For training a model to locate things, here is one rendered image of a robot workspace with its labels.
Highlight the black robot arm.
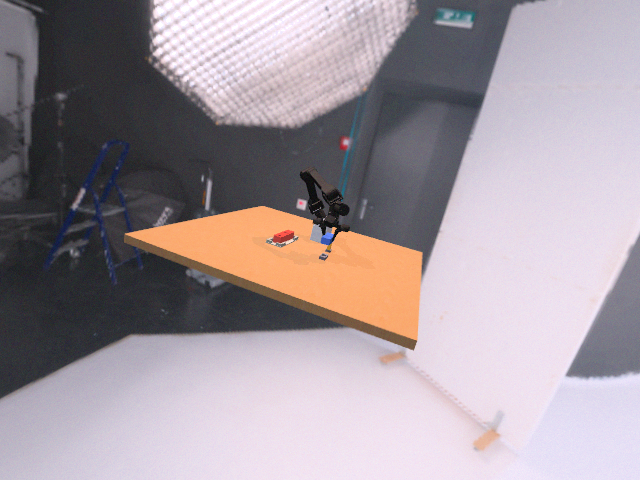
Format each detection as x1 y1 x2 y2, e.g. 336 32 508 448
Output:
300 166 350 228

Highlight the blue rectangular block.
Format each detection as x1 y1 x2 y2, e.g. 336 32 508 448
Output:
321 233 334 246

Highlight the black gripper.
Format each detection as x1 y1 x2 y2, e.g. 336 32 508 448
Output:
313 211 350 242

